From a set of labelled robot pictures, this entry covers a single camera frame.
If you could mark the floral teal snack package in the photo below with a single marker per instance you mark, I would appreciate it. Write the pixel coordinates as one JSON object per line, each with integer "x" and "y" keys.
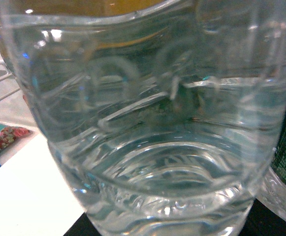
{"x": 10, "y": 134}

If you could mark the white metal shelf board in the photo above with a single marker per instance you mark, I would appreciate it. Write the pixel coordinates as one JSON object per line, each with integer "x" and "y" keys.
{"x": 34, "y": 198}

